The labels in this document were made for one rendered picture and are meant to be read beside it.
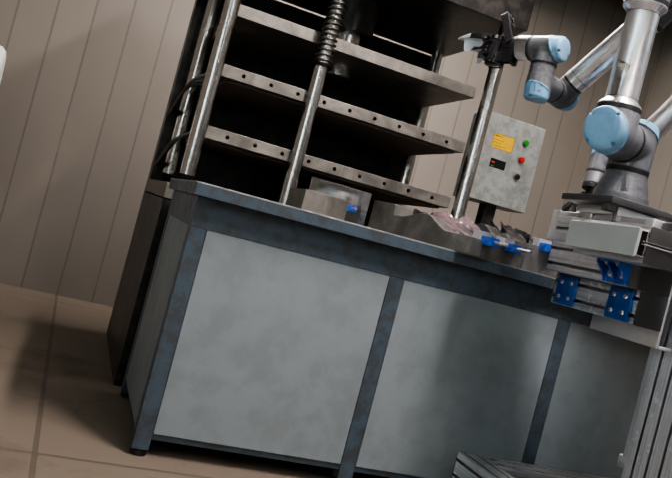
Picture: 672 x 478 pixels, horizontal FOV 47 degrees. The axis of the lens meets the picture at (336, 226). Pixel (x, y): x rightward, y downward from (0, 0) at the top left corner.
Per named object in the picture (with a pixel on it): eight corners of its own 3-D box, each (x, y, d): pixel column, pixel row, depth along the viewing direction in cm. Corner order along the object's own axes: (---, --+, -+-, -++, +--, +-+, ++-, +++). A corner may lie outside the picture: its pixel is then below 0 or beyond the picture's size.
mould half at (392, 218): (519, 268, 251) (527, 235, 251) (464, 253, 236) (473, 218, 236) (419, 244, 292) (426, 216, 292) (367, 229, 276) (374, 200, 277)
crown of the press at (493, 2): (506, 112, 329) (542, -25, 330) (212, 11, 288) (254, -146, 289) (424, 123, 409) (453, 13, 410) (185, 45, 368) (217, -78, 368)
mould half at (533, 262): (584, 286, 264) (594, 248, 264) (521, 269, 255) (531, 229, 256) (508, 268, 311) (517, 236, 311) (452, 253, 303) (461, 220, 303)
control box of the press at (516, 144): (468, 441, 350) (550, 129, 352) (410, 430, 340) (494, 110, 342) (447, 426, 371) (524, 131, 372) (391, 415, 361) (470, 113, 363)
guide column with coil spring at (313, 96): (269, 295, 308) (352, -17, 310) (256, 292, 306) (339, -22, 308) (266, 293, 313) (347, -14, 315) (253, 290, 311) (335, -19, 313)
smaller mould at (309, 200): (343, 221, 249) (349, 201, 249) (300, 210, 244) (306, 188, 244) (325, 218, 268) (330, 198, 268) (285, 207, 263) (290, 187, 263)
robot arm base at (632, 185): (659, 212, 210) (668, 176, 210) (615, 197, 205) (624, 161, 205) (622, 209, 224) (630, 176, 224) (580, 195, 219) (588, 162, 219)
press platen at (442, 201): (448, 208, 335) (451, 197, 335) (203, 137, 300) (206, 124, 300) (385, 201, 405) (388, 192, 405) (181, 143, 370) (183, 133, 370)
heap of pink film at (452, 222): (490, 243, 259) (496, 220, 259) (454, 232, 248) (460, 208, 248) (438, 232, 280) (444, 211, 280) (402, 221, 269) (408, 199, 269)
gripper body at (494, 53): (474, 57, 236) (507, 57, 228) (483, 31, 237) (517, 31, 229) (487, 68, 242) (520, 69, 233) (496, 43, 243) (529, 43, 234)
